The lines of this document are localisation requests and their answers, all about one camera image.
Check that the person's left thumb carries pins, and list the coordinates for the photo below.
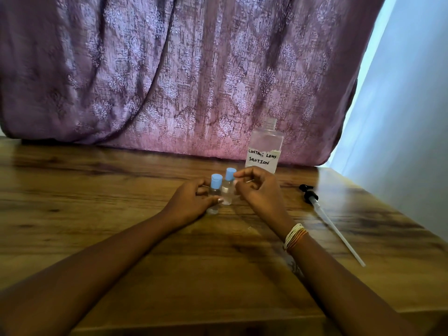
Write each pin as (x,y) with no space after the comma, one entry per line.
(210,200)

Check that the person's left hand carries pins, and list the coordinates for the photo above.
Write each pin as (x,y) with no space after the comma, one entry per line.
(187,203)

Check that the person's right hand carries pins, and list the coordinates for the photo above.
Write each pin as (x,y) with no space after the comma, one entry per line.
(264,197)

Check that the person's right thumb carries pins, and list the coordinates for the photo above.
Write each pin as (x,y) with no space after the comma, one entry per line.
(241,191)

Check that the black pump dispenser with tube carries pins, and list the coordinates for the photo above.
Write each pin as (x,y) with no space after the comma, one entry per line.
(329,220)

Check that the small clear blue-capped bottle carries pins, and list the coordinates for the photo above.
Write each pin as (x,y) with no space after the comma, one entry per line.
(228,187)
(214,192)

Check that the person's left forearm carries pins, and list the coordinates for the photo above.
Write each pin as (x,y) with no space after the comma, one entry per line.
(80,279)

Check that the white and orange thread wristband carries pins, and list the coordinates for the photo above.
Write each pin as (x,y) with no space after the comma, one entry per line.
(294,236)

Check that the purple patterned curtain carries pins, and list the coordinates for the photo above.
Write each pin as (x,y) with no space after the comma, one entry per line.
(182,73)

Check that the person's right forearm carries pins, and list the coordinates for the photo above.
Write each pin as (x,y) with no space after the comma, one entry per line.
(346,290)

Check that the large clear labelled bottle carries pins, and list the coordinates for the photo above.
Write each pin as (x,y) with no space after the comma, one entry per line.
(265,147)

